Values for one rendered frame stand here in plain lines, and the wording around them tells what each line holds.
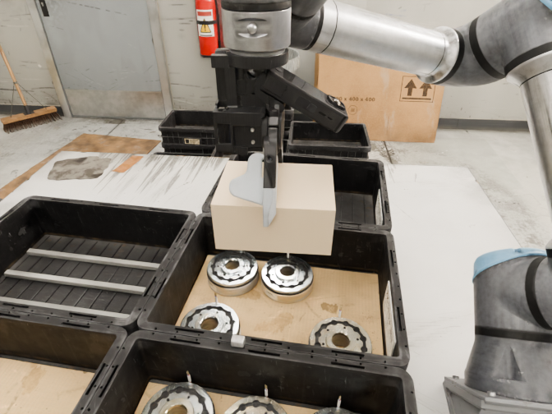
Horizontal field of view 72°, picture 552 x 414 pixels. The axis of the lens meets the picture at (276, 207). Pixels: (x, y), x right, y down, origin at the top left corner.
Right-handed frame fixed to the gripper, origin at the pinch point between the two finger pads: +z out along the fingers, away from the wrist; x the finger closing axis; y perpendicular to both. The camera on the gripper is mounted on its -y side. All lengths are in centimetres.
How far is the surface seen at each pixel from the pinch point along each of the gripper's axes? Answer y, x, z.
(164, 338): 15.1, 12.8, 16.7
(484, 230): -58, -47, 40
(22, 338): 39.4, 11.4, 21.5
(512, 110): -183, -291, 92
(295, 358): -3.8, 14.6, 16.7
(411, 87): -88, -270, 68
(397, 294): -19.9, 1.7, 16.8
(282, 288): -0.7, -4.4, 23.6
